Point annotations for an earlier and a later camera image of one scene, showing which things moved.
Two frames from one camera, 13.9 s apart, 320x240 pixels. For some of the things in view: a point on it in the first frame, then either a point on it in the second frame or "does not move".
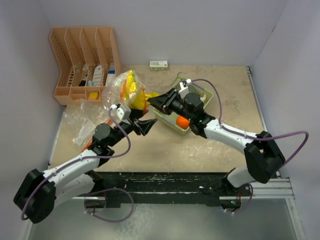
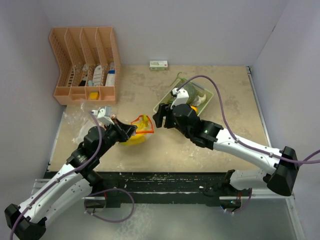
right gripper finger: x=163 y=109 -> x=169 y=122
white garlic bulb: x=203 y=98 does not move
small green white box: x=160 y=65 does not move
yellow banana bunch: x=138 y=101 -> x=139 y=136
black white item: x=83 y=82 does not move
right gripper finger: x=161 y=100 -> x=158 y=117
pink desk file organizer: x=87 y=58 does not move
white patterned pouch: x=97 y=76 does not move
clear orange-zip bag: x=127 y=88 -> x=144 y=130
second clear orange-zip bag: x=82 y=119 does not move
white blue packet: x=111 y=78 does not move
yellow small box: x=94 y=95 does not move
